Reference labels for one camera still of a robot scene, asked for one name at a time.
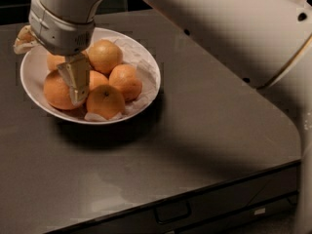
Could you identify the white bowl with oranges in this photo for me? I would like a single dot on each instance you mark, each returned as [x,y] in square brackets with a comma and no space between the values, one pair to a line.
[34,69]

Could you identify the orange at back left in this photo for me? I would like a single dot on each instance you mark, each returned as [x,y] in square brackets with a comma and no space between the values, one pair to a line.
[55,61]

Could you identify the orange at right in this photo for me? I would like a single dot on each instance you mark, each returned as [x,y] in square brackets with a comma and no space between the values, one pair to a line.
[124,78]

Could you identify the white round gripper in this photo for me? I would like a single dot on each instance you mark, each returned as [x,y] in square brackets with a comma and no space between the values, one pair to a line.
[58,33]

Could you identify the large orange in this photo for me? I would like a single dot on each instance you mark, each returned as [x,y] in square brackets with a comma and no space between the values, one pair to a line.
[57,94]

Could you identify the small orange in middle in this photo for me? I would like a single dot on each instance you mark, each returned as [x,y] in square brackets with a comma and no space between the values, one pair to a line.
[97,79]

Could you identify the orange at front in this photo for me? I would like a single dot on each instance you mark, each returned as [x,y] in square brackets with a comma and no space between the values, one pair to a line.
[105,101]

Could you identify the white paper bowl liner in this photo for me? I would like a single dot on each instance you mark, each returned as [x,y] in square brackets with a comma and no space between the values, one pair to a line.
[122,81]

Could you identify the orange at back centre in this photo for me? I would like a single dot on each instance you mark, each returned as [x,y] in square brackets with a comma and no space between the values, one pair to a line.
[104,55]

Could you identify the dark drawer with handle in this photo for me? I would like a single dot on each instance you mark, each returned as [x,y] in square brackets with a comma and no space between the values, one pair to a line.
[208,210]

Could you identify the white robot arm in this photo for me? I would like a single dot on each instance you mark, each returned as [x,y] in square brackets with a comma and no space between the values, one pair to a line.
[266,41]

